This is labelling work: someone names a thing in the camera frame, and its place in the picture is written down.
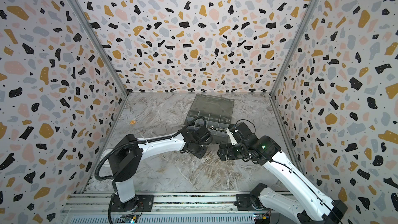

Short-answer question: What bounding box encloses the grey plastic compartment organizer box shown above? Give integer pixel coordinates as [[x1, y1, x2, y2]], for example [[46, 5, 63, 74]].
[[184, 94, 234, 144]]

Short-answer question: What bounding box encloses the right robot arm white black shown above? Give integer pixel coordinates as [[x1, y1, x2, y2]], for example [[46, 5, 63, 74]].
[[218, 122, 348, 224]]

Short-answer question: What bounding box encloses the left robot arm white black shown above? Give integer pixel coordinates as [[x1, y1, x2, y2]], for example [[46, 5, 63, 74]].
[[102, 126, 213, 212]]

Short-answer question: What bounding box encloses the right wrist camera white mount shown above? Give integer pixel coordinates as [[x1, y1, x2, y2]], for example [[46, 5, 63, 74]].
[[227, 124, 241, 145]]

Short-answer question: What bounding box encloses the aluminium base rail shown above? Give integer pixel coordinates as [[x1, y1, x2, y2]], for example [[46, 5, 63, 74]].
[[61, 191, 259, 215]]

